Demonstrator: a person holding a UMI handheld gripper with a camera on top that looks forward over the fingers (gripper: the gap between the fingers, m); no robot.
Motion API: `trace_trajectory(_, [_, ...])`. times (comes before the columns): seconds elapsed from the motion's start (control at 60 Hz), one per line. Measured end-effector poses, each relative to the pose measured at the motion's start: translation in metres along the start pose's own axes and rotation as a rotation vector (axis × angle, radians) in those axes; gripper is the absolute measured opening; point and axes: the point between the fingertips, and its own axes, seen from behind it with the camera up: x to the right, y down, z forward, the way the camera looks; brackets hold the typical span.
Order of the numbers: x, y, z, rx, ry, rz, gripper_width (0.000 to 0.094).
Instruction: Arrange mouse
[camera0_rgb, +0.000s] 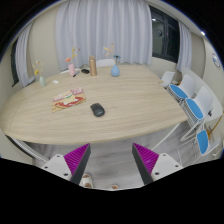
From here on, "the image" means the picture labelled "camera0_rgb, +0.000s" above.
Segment colourful printed mouse pad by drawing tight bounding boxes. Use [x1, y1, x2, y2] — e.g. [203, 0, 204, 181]
[52, 88, 86, 112]

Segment black computer mouse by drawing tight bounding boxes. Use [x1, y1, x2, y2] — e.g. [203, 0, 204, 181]
[90, 103, 105, 117]

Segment white right curtain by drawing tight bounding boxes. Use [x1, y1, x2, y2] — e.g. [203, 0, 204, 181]
[176, 21, 192, 71]

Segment white chair at corner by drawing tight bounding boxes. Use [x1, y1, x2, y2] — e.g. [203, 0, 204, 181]
[161, 71, 175, 88]

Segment white chair behind table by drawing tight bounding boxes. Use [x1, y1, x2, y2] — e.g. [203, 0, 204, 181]
[96, 59, 115, 67]

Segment white curtain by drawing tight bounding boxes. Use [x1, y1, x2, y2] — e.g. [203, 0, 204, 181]
[56, 0, 153, 70]
[176, 21, 192, 71]
[15, 22, 34, 87]

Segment round wall sticker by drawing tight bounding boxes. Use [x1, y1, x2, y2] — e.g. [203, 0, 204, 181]
[212, 53, 220, 67]

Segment dark window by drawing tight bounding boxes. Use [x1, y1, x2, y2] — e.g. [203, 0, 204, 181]
[150, 7, 180, 62]

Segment white chair blue cushion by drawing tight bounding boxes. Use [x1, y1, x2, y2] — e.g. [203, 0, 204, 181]
[180, 86, 213, 142]
[177, 130, 211, 161]
[167, 74, 196, 102]

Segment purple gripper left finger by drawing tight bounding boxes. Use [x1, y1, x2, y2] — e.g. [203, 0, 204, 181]
[41, 143, 92, 186]

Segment beige slipper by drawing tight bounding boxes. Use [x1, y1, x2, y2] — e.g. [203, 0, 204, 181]
[81, 174, 93, 188]

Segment blue vase with flowers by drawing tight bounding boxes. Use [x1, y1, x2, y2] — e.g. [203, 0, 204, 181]
[104, 44, 120, 77]

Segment white centre curtain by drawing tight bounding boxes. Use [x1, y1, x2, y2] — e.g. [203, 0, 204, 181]
[56, 0, 153, 70]

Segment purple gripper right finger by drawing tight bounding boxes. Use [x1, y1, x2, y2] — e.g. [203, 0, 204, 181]
[131, 142, 184, 186]

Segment pink vase with flowers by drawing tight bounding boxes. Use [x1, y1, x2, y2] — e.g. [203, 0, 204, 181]
[65, 47, 80, 77]

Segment small black device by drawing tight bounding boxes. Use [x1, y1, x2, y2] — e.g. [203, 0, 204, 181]
[81, 69, 90, 74]

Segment white left curtain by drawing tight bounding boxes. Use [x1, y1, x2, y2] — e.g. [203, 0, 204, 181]
[15, 22, 34, 87]

